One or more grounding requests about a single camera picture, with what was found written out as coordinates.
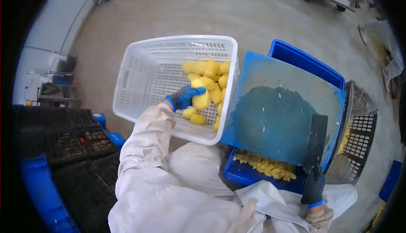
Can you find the person's right hand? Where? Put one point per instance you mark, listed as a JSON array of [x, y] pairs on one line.
[[313, 185]]

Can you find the person's left hand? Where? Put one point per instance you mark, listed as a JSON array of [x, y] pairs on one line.
[[179, 99]]

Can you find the person's left fingers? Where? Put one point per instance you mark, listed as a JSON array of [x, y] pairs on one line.
[[194, 91]]

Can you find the peeled yellow potato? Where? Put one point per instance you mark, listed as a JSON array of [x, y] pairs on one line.
[[201, 102]]

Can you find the black cleaver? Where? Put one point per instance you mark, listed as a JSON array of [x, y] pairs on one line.
[[315, 141]]

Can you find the pile of peeled potatoes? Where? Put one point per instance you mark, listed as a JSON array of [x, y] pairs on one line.
[[211, 74]]

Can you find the white slotted plastic basket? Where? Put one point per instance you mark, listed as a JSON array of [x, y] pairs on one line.
[[149, 74]]

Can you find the blue cutting board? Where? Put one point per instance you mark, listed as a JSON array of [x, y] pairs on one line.
[[279, 112]]

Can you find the small blue container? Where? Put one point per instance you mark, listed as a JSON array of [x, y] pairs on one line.
[[100, 118], [116, 139]]

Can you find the pile of cut potato pieces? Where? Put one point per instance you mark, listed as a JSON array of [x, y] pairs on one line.
[[269, 168]]

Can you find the blue plastic crate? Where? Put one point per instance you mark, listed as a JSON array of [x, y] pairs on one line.
[[304, 62]]

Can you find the person's body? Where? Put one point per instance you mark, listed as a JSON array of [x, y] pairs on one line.
[[177, 207]]

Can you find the stack of black crates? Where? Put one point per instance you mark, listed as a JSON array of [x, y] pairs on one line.
[[73, 150]]

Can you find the cluttered work table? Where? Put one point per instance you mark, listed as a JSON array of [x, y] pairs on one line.
[[57, 93]]

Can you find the clear plastic liner bag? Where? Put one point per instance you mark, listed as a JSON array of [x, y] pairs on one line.
[[358, 98]]

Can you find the black slotted crate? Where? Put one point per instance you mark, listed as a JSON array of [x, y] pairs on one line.
[[361, 141]]

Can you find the large blue bin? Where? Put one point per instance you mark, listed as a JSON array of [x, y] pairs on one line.
[[41, 191]]

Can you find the white sacks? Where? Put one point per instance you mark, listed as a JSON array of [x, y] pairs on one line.
[[385, 49]]

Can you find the blue box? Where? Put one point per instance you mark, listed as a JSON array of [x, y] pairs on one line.
[[390, 180]]

